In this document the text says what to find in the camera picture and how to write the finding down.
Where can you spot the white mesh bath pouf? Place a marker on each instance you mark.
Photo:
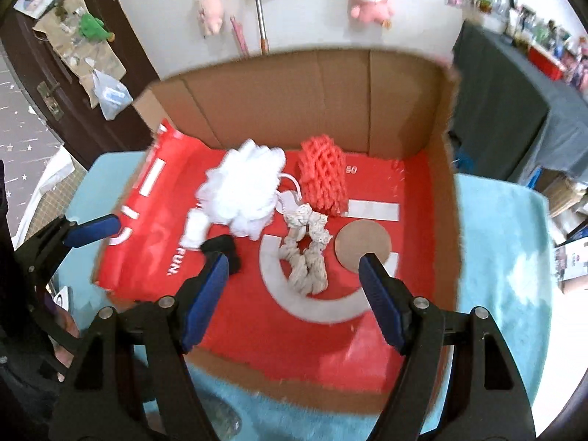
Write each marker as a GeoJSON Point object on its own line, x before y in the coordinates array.
{"type": "Point", "coordinates": [242, 192]}

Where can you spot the orange foam net sleeve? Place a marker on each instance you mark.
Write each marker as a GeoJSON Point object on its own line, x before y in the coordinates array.
{"type": "Point", "coordinates": [322, 175]}

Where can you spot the red bowl on table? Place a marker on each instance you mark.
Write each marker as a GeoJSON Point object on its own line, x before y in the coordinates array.
{"type": "Point", "coordinates": [546, 63]}

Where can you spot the teal fluffy blanket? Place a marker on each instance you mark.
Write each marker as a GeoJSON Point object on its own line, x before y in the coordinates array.
{"type": "Point", "coordinates": [506, 267]}

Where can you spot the pink pig plush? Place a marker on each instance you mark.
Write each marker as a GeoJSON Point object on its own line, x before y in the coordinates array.
{"type": "Point", "coordinates": [211, 16]}

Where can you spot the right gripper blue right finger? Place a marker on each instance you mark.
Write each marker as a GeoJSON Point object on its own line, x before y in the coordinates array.
{"type": "Point", "coordinates": [390, 301]}

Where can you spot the green plush on door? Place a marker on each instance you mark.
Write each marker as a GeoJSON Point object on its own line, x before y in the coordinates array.
{"type": "Point", "coordinates": [93, 29]}

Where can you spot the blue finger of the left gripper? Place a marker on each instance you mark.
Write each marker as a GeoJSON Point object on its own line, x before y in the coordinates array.
{"type": "Point", "coordinates": [80, 235]}

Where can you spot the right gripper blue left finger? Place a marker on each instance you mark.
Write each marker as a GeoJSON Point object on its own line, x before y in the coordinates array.
{"type": "Point", "coordinates": [198, 298]}

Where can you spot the large glass jar metal lid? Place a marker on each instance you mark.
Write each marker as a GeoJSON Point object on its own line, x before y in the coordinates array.
{"type": "Point", "coordinates": [223, 418]}

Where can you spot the cream patterned scrunchie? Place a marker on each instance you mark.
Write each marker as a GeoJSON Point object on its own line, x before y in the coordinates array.
{"type": "Point", "coordinates": [303, 249]}

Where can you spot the white charger device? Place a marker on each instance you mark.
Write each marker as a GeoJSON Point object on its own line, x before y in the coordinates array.
{"type": "Point", "coordinates": [62, 298]}

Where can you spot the dark grey tablecloth table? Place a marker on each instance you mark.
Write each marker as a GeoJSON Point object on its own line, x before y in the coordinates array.
{"type": "Point", "coordinates": [509, 117]}

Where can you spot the clear plastic bag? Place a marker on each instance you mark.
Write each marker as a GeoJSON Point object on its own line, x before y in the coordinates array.
{"type": "Point", "coordinates": [113, 96]}

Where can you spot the black pompom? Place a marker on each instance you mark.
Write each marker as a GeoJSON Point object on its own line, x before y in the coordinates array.
{"type": "Point", "coordinates": [225, 245]}

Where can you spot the pink fox plush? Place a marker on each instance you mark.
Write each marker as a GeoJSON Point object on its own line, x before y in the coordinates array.
{"type": "Point", "coordinates": [372, 11]}

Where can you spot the red cardboard box tray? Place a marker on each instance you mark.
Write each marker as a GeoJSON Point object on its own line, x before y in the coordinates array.
{"type": "Point", "coordinates": [389, 112]}

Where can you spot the round brown cushion pad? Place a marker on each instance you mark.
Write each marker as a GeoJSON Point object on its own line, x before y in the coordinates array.
{"type": "Point", "coordinates": [359, 238]}

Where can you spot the dark wooden door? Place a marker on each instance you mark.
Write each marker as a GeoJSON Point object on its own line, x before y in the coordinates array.
{"type": "Point", "coordinates": [55, 64]}

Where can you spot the orange handled stick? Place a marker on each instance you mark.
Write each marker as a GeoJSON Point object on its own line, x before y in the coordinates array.
{"type": "Point", "coordinates": [264, 46]}

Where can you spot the wicker basket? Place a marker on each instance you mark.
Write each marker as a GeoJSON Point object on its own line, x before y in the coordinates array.
{"type": "Point", "coordinates": [563, 193]}

